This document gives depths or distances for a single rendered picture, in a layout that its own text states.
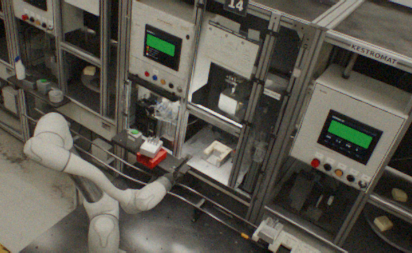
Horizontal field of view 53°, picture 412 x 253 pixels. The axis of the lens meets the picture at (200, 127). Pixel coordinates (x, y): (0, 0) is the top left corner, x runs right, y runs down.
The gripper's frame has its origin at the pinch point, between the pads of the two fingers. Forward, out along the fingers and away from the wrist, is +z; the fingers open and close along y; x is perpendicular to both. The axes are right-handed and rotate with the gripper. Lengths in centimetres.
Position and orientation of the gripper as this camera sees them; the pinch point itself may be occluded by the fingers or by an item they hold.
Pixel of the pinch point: (187, 163)
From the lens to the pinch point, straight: 233.5
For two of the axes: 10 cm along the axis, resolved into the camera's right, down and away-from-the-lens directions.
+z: 5.4, -4.4, 7.2
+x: -8.3, -4.2, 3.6
